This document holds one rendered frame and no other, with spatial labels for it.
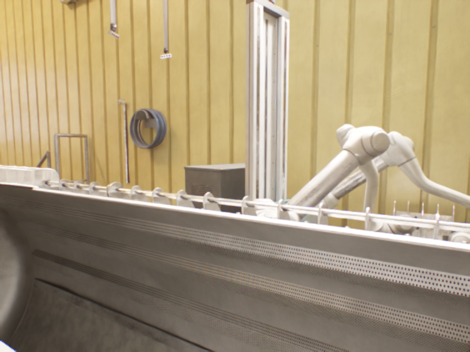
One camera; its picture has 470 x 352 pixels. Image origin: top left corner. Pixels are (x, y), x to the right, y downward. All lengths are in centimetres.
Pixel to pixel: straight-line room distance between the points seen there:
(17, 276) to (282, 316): 174
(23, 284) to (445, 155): 276
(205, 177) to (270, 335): 102
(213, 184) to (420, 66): 154
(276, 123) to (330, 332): 127
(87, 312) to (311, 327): 119
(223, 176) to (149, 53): 211
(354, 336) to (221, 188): 105
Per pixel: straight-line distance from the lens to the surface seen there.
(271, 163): 193
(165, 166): 329
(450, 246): 54
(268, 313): 113
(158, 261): 124
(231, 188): 182
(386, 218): 58
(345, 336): 106
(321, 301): 94
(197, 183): 191
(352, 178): 207
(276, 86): 198
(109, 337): 175
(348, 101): 247
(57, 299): 208
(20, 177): 121
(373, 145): 146
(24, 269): 236
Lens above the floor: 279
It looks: 5 degrees down
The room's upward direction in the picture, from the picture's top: straight up
